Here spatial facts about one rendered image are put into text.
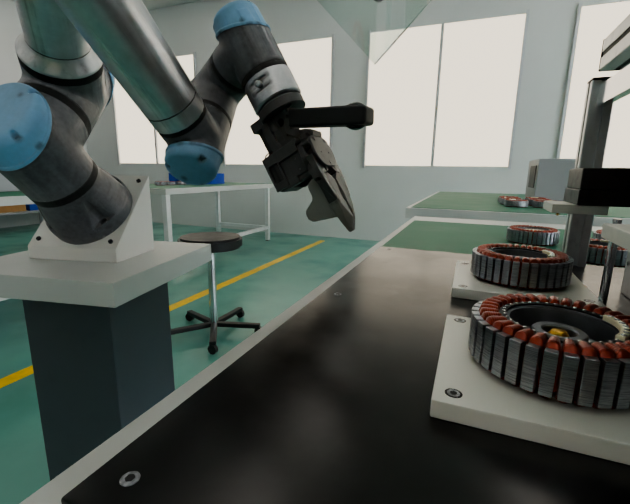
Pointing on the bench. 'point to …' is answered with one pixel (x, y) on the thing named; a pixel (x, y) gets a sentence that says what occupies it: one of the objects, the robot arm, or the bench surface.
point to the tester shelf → (627, 39)
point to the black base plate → (355, 413)
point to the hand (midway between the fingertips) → (352, 221)
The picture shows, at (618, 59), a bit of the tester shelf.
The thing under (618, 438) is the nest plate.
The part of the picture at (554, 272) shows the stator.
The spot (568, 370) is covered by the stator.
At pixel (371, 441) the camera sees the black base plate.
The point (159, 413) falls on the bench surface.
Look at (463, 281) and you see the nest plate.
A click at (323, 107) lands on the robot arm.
